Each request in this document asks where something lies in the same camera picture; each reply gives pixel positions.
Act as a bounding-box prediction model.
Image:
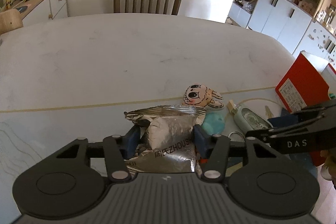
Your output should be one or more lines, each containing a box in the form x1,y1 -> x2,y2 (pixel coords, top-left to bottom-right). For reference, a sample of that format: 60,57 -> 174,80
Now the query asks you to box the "silver foil snack bag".
125,105 -> 206,176

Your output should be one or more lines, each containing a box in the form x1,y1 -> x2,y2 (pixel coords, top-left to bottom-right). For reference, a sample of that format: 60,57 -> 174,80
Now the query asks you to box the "person's right hand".
321,148 -> 336,184

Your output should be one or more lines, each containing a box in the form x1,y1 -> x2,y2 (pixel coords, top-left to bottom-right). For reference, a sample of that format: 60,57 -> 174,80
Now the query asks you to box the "dark blue cloth pad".
268,108 -> 298,127

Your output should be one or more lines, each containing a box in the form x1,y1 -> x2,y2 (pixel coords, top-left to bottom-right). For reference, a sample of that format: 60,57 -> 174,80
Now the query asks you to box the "red shoe box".
275,51 -> 335,113

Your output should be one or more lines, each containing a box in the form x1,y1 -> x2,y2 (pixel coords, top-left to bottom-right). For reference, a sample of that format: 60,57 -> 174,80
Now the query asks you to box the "teal round plush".
202,112 -> 225,135

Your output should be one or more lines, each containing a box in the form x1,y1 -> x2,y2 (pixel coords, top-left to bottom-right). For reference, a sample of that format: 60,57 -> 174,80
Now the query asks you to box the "pink bunny plush toy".
182,84 -> 225,109

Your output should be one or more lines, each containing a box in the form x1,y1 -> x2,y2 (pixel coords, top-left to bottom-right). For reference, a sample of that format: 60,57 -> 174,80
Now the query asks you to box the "white sideboard wooden top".
1,0 -> 68,34

